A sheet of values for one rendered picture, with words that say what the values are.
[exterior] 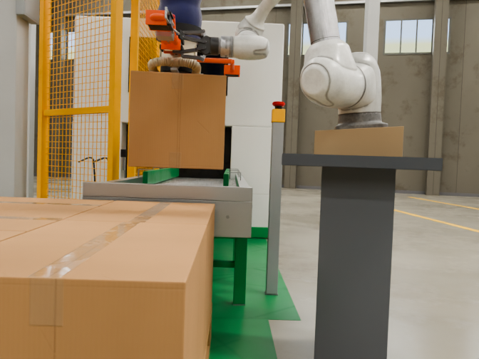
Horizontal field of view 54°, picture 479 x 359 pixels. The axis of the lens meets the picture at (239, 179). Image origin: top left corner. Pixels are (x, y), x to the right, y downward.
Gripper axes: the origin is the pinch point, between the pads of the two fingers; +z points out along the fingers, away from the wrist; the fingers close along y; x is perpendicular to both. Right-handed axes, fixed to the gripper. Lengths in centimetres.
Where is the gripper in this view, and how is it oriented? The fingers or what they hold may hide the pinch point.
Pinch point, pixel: (172, 44)
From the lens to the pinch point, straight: 209.7
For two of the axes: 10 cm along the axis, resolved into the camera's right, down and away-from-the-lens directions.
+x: -0.2, -0.4, 10.0
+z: -10.0, -0.4, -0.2
